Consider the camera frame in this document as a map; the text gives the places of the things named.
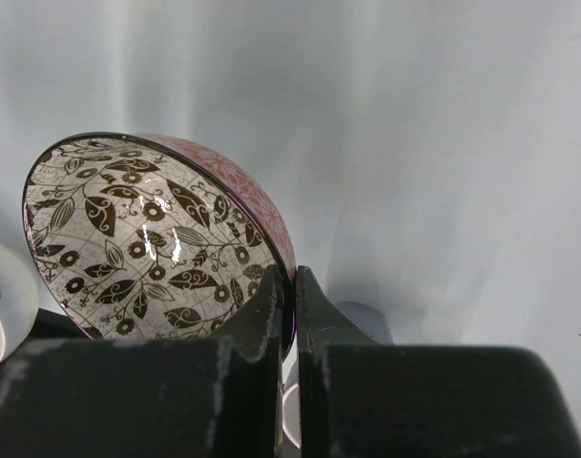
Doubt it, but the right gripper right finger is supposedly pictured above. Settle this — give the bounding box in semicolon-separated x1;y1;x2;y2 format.
296;266;581;457

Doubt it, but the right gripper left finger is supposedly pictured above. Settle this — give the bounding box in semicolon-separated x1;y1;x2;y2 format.
0;267;283;457

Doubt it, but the floral patterned bowl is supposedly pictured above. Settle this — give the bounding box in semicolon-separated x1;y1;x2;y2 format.
22;133;296;346

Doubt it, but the small white bowl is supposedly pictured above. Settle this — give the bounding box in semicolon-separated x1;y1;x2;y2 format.
0;244;39;363

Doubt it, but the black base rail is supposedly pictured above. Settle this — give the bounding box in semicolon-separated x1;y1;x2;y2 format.
0;280;83;371

